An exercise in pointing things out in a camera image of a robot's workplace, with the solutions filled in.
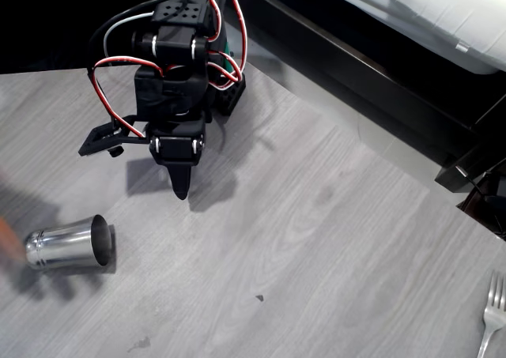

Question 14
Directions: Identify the shiny steel cup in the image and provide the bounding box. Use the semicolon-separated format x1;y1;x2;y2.
25;214;115;272

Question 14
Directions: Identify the black perforated arm base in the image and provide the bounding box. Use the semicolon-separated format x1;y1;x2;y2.
211;71;248;117

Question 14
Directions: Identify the person's bare hand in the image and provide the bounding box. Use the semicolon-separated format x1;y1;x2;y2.
0;213;21;262

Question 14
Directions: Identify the green circuit board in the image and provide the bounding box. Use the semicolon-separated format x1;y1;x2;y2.
219;29;239;83

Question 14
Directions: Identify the white mattress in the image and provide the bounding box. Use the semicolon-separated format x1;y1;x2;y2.
306;0;506;75

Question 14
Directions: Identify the silver metal fork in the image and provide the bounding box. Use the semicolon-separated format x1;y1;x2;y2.
476;269;506;358

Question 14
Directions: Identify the black perforated mount bracket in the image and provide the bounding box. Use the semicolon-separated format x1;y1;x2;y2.
77;120;150;158

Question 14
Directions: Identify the long red-white servo cable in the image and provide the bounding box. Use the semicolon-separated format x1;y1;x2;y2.
85;56;165;140

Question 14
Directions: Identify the short red-white servo cable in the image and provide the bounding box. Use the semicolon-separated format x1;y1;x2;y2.
207;0;248;91

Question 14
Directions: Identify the black cable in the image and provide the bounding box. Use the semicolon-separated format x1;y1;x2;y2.
87;0;189;73

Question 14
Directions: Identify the white cable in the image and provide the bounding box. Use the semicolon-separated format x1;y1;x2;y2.
103;11;155;58

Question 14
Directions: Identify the dark wooden bed frame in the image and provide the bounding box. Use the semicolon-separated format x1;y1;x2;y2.
225;0;506;195

